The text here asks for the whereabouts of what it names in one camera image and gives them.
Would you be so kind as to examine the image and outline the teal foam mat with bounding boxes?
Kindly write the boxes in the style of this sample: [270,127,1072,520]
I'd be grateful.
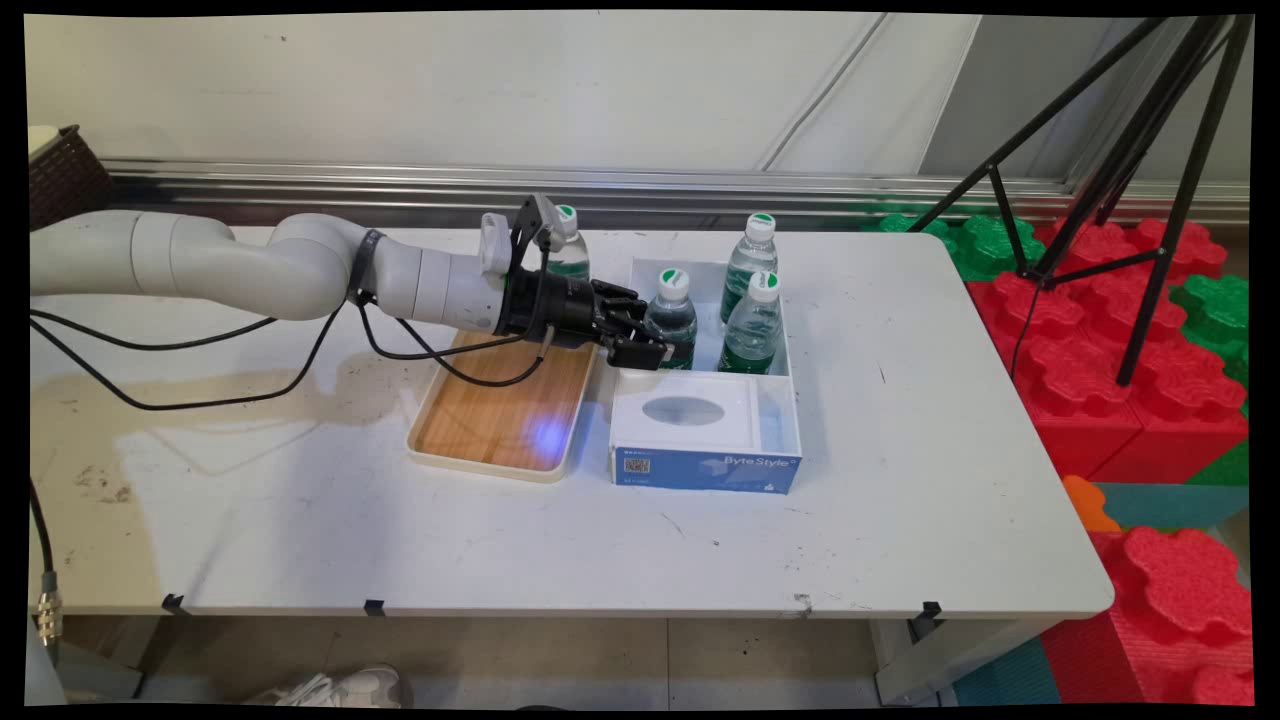
[1095,483,1251,531]

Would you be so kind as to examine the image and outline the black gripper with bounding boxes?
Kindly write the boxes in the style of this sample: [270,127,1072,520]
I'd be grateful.
[497,264,670,372]

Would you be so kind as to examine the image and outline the white table leg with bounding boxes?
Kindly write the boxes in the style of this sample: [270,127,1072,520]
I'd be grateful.
[28,615,143,703]
[868,618,1041,707]

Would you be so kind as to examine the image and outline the black cable with brass connector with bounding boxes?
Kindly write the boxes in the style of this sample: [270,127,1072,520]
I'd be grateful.
[30,480,64,643]

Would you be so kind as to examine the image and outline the clear green-label water bottle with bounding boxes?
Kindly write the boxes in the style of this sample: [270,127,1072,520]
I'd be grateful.
[720,213,779,326]
[545,205,591,281]
[718,270,784,377]
[643,268,699,369]

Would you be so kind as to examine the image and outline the blue and white tissue box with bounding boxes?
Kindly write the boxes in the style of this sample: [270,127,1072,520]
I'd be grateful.
[610,372,801,496]

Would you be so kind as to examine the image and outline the black cable with metal plug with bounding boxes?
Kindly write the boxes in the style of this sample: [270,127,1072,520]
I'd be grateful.
[395,318,557,389]

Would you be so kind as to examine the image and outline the silver metal wall rail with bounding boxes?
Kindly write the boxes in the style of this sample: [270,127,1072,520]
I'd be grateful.
[100,158,1251,229]

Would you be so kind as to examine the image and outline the green foam block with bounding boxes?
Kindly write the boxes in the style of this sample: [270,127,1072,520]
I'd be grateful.
[1168,274,1251,389]
[865,212,1048,283]

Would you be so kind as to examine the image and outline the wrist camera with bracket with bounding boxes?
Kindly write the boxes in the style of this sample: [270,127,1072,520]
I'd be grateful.
[510,193,557,253]

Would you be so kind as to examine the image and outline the black tripod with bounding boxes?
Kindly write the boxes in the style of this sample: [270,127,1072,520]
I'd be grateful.
[905,15,1256,389]

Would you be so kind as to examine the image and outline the dark wicker basket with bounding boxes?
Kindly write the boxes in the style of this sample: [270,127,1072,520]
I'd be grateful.
[28,125,113,231]

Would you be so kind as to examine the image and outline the white acrylic organizer box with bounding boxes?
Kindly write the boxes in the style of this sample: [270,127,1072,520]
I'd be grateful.
[608,258,804,496]

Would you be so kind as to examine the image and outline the thin black cable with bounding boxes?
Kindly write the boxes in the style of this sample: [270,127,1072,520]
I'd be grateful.
[30,310,281,351]
[355,295,526,361]
[30,295,351,412]

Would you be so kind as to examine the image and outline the white sneaker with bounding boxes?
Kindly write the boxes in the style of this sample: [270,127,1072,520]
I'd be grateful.
[245,665,403,709]

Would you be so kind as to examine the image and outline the red foam block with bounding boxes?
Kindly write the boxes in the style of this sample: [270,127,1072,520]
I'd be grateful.
[968,218,1251,484]
[1040,528,1254,706]

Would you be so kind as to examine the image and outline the wooden tray with cream rim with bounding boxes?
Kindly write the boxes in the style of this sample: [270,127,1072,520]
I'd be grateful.
[405,330,601,484]

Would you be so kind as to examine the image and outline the orange foam piece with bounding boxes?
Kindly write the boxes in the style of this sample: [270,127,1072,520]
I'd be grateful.
[1062,475,1123,534]

